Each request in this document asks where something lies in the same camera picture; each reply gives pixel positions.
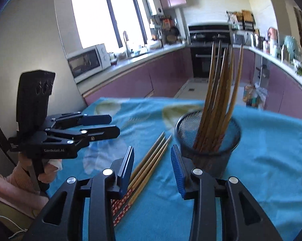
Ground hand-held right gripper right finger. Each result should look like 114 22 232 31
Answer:
170 144 283 241

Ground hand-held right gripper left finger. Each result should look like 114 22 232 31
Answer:
22 146 135 241

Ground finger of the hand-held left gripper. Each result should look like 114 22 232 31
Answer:
44 125 121 149
46 112 113 130

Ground black mesh pen holder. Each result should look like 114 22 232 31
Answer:
174 110 242 179

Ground bunch of wooden chopsticks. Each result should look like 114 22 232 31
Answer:
193 40 245 151

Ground person's left hand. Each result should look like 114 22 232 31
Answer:
17 153 63 185

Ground pink base cabinets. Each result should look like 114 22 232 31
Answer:
83 47 194 106
232 48 302 121

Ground white microwave oven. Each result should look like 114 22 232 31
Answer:
67 43 112 84

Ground steel kitchen faucet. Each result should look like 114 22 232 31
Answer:
123 31 131 58

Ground blue floral tablecloth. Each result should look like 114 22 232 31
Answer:
44 97 302 241

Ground kitchen window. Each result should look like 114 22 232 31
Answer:
70 0 147 49

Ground yellow oil bottle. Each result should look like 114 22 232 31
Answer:
243 82 254 103

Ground black integrated stove oven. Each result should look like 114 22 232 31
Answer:
188 23 233 79

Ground person's yellow garment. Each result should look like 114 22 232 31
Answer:
0 196 41 241

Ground clear plastic bag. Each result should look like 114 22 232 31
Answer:
256 87 269 106

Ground white gas water heater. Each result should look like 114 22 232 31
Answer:
145 0 164 16

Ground grey water purifier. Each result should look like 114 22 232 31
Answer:
256 65 270 81

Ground silver toaster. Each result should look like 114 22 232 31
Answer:
233 33 247 46

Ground steel stock pot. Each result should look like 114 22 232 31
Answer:
252 34 265 49

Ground pink electric kettle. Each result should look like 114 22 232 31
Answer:
267 27 279 42

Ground white cable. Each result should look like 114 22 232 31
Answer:
0 214 28 239

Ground black wall rack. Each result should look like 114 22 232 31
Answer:
227 10 257 32

